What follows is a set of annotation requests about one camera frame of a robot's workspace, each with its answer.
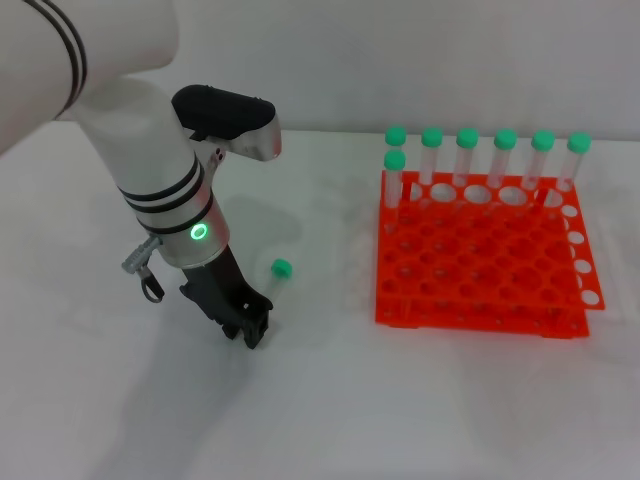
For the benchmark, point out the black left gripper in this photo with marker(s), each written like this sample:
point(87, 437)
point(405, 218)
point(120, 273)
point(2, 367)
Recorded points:
point(220, 285)

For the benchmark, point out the orange test tube rack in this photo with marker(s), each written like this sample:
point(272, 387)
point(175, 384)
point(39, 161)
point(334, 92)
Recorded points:
point(480, 260)

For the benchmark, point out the green-capped clear test tube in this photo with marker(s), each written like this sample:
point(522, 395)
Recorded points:
point(394, 165)
point(467, 138)
point(504, 139)
point(431, 137)
point(395, 134)
point(578, 143)
point(281, 268)
point(542, 141)

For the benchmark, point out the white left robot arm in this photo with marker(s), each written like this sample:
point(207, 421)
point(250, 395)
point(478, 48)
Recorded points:
point(135, 130)

